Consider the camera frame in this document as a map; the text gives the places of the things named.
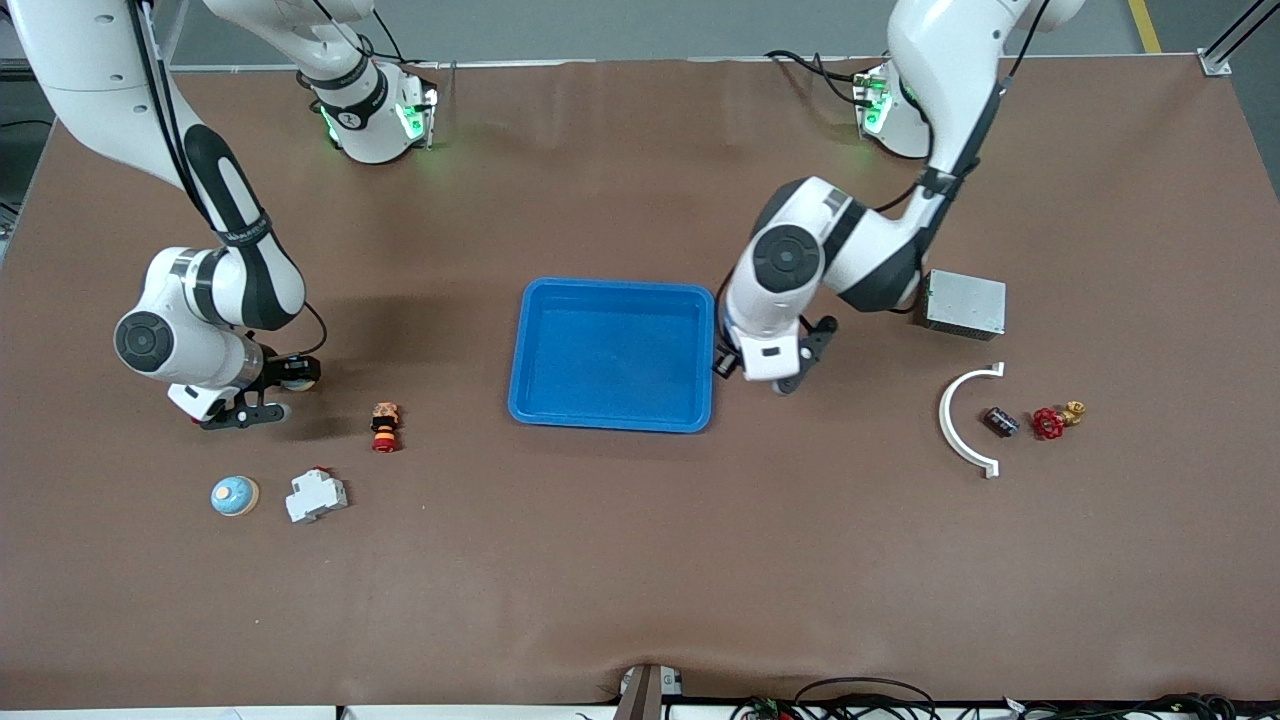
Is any blue plastic tray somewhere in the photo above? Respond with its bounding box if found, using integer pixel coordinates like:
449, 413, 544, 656
507, 277, 717, 434

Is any white circuit breaker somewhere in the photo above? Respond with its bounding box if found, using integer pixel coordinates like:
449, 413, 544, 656
285, 467, 349, 524

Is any grey metal box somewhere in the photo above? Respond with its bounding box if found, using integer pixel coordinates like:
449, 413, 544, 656
918, 268, 1008, 341

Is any brass valve red handwheel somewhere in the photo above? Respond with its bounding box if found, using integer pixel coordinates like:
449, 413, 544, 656
1032, 400, 1087, 442

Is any white curved plastic bracket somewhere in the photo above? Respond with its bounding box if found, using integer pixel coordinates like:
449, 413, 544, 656
937, 362, 1005, 479

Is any black base cable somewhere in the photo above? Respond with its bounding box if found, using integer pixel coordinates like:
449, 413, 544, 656
310, 0, 408, 65
764, 48, 873, 107

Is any black looped cable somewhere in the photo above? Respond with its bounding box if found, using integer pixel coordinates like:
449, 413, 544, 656
733, 676, 941, 720

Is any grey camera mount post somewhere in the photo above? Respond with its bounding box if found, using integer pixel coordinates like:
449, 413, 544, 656
613, 663, 683, 720

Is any black cable bundle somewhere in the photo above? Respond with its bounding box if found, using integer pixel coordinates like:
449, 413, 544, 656
1000, 692, 1280, 720

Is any aluminium frame post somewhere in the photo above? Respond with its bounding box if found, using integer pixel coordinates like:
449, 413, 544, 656
1198, 0, 1280, 78

